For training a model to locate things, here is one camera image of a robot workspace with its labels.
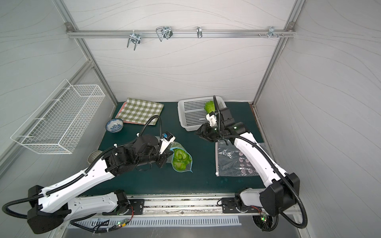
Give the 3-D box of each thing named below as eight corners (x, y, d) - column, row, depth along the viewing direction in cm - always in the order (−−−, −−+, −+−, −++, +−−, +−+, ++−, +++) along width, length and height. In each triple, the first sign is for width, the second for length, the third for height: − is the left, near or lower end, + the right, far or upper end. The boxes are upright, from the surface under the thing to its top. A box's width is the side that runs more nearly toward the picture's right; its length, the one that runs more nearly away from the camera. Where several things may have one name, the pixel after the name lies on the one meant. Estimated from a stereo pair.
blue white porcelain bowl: (105, 132, 104) (103, 129, 101) (110, 121, 110) (108, 118, 107) (120, 132, 104) (118, 129, 101) (125, 121, 110) (123, 118, 107)
